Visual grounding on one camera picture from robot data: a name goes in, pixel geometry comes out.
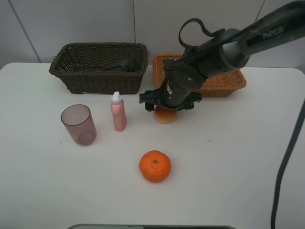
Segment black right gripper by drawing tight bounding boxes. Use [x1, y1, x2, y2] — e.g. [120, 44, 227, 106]
[139, 71, 202, 112]

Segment red orange peach fruit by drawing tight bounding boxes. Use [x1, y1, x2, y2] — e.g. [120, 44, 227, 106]
[154, 106, 177, 124]

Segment dark green pump bottle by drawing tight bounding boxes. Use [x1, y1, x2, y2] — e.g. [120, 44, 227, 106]
[103, 59, 141, 72]

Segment orange tangerine fruit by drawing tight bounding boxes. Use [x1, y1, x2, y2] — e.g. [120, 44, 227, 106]
[139, 150, 171, 183]

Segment translucent pink plastic cup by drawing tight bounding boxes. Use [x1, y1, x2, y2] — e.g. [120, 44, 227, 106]
[61, 104, 97, 146]

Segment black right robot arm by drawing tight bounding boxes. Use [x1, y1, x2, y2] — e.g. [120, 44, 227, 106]
[139, 0, 305, 112]

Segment light orange wicker basket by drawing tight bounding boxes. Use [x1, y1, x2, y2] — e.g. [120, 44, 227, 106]
[152, 53, 246, 97]

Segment pink bottle white cap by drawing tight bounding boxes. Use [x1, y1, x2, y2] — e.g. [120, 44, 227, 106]
[111, 92, 127, 132]

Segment dark brown wicker basket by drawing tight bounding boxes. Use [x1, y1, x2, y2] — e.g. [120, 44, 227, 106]
[49, 42, 148, 94]

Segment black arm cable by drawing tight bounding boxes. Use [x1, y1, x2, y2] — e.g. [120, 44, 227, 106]
[178, 17, 226, 48]

